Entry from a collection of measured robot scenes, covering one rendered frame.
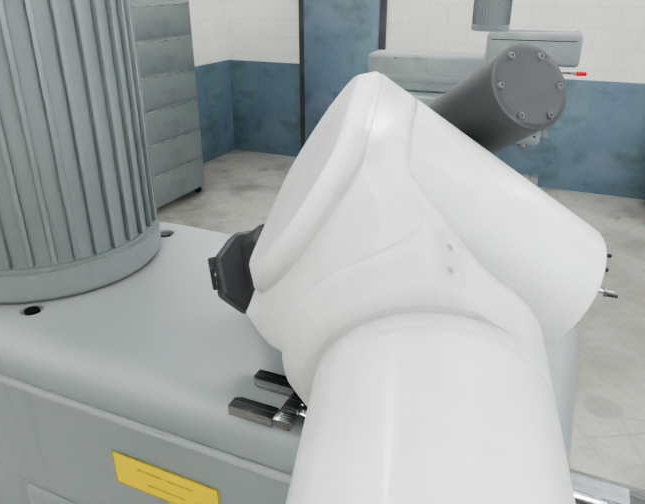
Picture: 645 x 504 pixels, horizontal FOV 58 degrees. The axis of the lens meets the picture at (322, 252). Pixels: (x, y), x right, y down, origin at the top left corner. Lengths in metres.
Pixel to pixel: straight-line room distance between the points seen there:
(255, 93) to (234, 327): 7.63
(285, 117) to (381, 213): 7.74
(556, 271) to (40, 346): 0.36
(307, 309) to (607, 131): 6.87
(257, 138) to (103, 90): 7.68
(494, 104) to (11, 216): 0.38
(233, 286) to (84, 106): 0.19
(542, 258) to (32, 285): 0.40
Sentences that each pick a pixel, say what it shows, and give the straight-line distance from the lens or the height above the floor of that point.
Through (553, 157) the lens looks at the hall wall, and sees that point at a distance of 7.08.
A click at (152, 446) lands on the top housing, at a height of 1.84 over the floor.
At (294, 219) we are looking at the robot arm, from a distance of 0.16.
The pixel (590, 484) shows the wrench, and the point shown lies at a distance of 0.35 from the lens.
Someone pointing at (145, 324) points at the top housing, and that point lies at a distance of 0.47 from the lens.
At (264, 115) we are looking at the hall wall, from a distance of 8.04.
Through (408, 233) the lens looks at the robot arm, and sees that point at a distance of 0.15.
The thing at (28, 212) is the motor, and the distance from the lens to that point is 0.50.
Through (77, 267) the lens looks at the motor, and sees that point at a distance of 0.52.
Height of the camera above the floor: 2.13
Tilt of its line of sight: 25 degrees down
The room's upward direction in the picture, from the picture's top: straight up
